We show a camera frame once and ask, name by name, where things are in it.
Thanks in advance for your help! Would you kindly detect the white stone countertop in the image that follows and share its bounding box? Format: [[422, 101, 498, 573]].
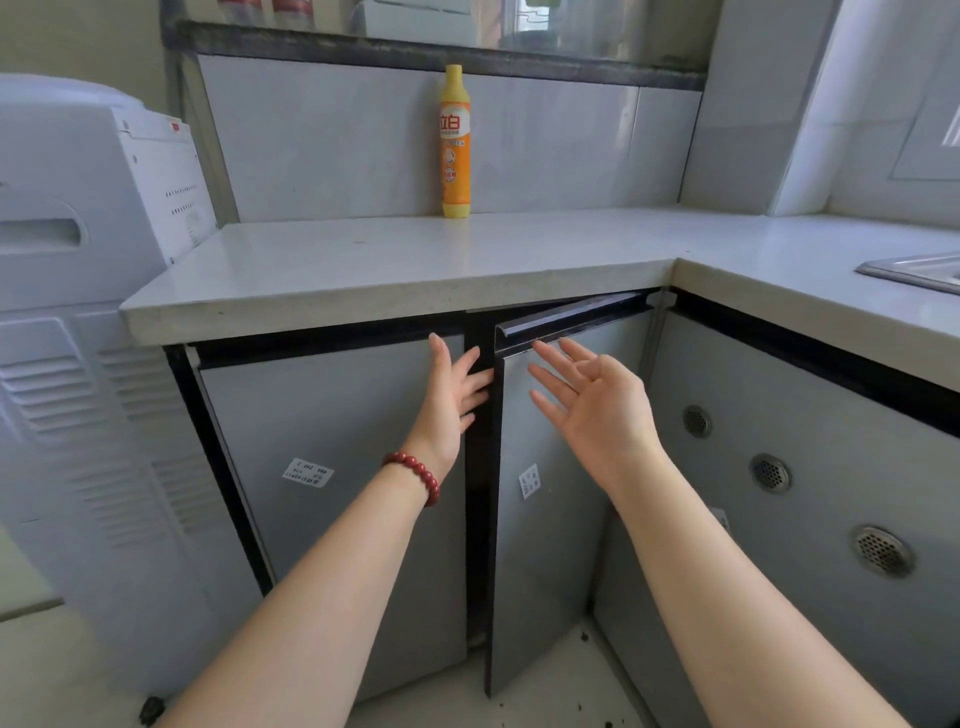
[[119, 206, 960, 395]]

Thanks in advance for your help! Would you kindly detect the person's left forearm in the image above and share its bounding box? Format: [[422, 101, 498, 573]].
[[161, 457, 444, 728]]

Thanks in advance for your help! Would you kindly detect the grey metal glass frame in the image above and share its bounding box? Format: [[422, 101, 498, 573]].
[[161, 0, 241, 226]]

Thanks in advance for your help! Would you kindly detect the grey cabinet door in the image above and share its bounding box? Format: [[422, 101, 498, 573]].
[[196, 335, 470, 703], [483, 292, 661, 699]]

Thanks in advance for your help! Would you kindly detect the red bead bracelet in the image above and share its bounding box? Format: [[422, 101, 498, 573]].
[[380, 450, 442, 509]]

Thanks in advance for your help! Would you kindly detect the yellow dish soap bottle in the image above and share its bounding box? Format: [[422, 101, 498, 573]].
[[438, 63, 473, 220]]

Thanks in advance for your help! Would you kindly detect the white water dispenser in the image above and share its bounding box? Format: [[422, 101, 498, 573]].
[[0, 72, 264, 703]]

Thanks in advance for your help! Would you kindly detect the person's right hand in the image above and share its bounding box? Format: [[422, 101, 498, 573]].
[[527, 336, 669, 496]]

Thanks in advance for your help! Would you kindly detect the steel sink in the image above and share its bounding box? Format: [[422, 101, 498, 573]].
[[854, 252, 960, 296]]

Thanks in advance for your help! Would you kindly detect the dark stone ledge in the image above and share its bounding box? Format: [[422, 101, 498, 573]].
[[161, 18, 710, 93]]

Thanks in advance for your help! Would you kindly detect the person's left hand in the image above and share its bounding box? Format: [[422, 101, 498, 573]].
[[404, 332, 496, 485]]

